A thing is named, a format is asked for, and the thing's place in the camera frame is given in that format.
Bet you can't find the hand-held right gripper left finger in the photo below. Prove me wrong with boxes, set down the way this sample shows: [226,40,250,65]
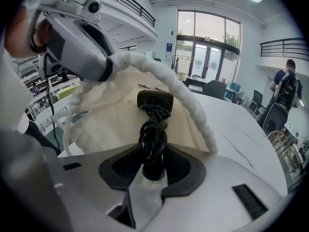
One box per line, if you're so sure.
[57,143,143,232]

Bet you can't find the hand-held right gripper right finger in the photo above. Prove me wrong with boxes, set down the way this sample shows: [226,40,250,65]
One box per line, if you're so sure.
[140,144,283,232]

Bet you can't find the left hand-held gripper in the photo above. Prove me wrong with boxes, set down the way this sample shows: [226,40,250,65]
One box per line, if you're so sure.
[27,0,116,82]

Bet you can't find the beige cloth bag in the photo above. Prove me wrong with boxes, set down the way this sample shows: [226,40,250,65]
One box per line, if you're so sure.
[52,51,219,154]

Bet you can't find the black hair dryer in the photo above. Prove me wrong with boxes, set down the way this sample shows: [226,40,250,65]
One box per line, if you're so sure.
[137,89,174,181]

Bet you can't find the person's left forearm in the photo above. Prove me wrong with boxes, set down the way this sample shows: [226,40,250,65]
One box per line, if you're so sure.
[4,11,25,59]

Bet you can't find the person's left hand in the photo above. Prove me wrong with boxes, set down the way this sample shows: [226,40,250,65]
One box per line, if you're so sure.
[20,8,50,57]

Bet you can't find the black balcony railing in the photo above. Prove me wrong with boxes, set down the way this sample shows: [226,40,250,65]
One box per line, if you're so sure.
[91,0,156,28]
[260,37,309,58]

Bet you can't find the person's white shirt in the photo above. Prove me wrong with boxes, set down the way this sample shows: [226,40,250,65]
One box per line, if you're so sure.
[0,44,34,135]

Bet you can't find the grey shell chair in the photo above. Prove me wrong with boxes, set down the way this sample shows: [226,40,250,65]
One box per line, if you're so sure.
[263,102,290,136]

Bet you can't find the black mesh chair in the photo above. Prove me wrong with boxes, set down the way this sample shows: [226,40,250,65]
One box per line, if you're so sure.
[248,89,266,117]

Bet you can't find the teal padded chair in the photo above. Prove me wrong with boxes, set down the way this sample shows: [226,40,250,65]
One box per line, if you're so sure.
[202,80,227,100]

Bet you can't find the long white table black legs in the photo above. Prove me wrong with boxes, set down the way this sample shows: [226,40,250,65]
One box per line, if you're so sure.
[184,75,211,91]

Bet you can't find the glass entrance door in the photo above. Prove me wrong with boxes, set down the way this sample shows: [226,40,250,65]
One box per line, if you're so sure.
[176,8,242,81]

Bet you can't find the small gripper fisheye camera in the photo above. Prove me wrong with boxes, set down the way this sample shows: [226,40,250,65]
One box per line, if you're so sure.
[81,0,102,24]

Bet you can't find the black gripper tether cable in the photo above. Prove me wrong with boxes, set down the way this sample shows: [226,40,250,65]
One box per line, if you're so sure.
[47,77,63,152]

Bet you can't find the gold wire chair white cushion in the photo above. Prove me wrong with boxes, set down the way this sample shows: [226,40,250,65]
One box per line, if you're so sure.
[267,130,305,193]

